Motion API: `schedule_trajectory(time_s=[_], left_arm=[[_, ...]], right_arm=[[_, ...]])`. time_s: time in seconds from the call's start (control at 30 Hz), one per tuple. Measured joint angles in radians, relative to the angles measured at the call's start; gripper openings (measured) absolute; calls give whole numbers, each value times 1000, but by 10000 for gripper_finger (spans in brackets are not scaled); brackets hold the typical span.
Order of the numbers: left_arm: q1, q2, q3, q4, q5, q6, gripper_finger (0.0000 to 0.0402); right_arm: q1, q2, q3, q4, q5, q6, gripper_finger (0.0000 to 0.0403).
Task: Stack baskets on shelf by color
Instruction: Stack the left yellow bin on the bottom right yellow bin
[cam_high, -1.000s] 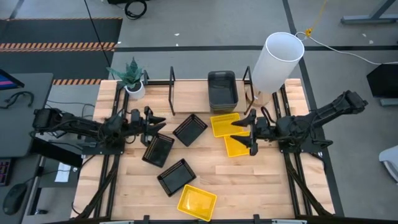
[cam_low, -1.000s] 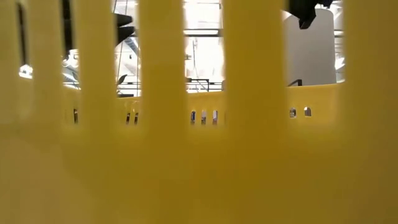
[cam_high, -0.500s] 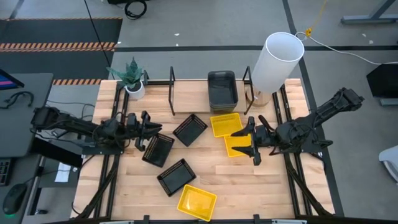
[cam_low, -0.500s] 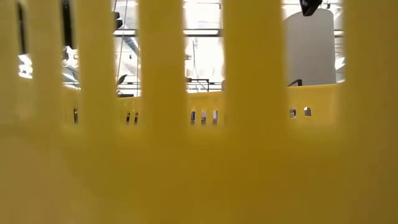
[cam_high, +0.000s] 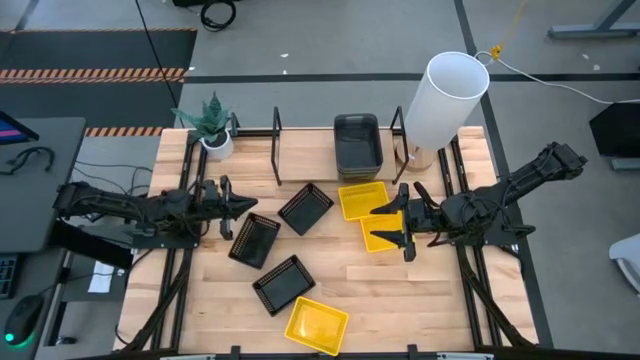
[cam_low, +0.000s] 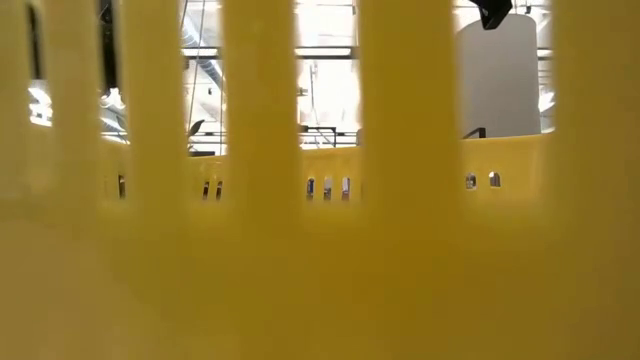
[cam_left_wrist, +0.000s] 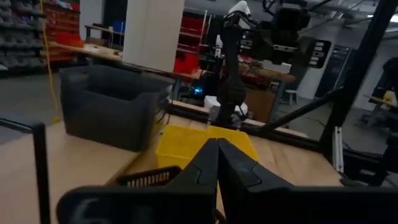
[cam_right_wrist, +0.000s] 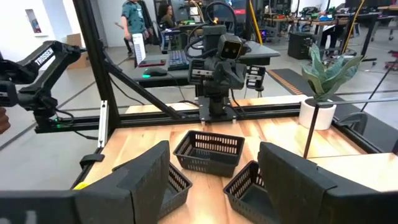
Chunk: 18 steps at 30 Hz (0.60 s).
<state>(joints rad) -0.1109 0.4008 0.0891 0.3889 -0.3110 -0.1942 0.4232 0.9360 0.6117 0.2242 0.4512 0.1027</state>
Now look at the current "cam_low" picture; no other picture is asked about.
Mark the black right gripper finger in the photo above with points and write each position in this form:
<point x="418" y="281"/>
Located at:
<point x="492" y="10"/>

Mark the yellow slotted plastic basket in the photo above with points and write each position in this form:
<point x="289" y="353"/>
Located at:
<point x="320" y="280"/>

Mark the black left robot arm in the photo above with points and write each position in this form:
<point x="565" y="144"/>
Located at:
<point x="34" y="45"/>

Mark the black overhead crossbar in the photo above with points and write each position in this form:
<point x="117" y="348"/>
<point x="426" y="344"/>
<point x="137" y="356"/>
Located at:
<point x="325" y="51"/>

